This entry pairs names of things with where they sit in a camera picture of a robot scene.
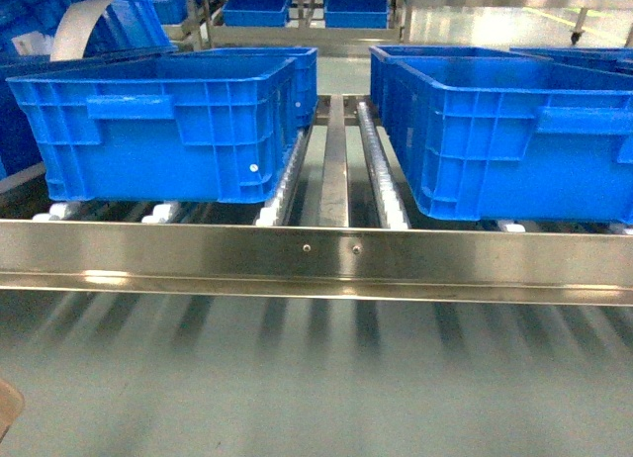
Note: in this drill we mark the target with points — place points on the beige plastic dustpan tray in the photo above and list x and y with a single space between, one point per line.
12 403

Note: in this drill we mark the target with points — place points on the steel shelf rack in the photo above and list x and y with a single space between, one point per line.
105 247

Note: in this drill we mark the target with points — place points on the blue crate front left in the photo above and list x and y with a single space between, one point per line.
207 126

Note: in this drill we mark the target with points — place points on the blue crate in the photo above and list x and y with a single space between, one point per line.
257 13
356 14
207 126
483 134

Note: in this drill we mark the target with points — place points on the blue crate front right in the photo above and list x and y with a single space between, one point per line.
483 134

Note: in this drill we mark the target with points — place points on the blue crate rear right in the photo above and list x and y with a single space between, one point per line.
356 14

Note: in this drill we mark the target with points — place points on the blue crate rear left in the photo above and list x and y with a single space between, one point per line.
257 13

